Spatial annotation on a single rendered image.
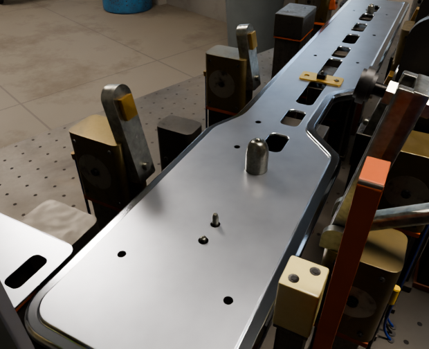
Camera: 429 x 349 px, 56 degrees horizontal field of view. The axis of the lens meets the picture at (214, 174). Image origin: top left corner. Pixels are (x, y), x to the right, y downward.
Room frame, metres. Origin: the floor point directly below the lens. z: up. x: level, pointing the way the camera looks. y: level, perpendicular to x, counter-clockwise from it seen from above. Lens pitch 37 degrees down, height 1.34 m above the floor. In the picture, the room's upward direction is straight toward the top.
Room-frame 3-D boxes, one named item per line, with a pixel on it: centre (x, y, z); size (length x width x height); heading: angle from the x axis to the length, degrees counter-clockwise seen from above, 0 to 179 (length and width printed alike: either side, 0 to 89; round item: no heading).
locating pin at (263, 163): (0.46, -0.06, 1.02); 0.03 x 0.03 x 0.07
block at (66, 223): (0.37, 0.21, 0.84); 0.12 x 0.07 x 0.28; 63
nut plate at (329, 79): (0.76, -0.21, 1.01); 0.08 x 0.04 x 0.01; 63
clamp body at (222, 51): (0.79, -0.02, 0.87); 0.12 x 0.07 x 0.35; 63
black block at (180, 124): (0.61, 0.07, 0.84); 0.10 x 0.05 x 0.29; 63
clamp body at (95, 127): (0.50, 0.17, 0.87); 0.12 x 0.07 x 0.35; 63
